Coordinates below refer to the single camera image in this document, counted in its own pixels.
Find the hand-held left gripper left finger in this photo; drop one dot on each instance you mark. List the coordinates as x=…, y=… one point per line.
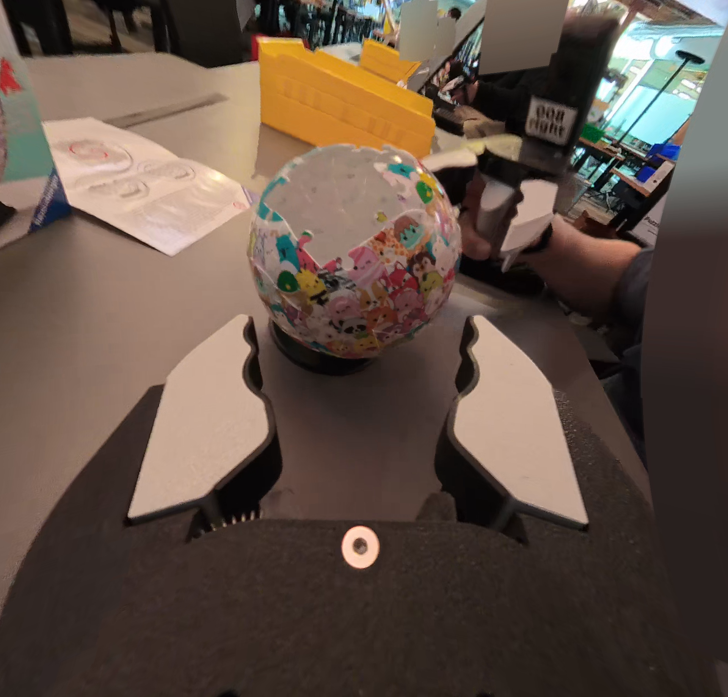
x=207, y=418

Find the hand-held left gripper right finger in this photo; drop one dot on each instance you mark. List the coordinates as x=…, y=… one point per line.
x=512, y=424

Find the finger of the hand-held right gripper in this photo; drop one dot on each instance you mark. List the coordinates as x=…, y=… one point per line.
x=449, y=161

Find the yellow plastic bin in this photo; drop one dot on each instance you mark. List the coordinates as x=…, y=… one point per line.
x=341, y=102

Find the colourful cartoon puzzle ball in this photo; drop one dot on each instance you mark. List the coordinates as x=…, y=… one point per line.
x=364, y=298

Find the person's right forearm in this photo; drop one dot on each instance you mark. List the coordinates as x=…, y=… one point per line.
x=591, y=264

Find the black round ball stand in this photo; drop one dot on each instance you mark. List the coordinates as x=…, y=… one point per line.
x=318, y=361

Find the puzzle cardboard box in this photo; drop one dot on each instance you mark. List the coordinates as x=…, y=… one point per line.
x=23, y=156

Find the person's right hand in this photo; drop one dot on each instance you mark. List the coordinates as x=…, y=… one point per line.
x=472, y=236

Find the black floor lamp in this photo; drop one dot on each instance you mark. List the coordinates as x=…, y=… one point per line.
x=654, y=116

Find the white instruction sheet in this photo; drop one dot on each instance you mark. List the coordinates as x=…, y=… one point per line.
x=142, y=190

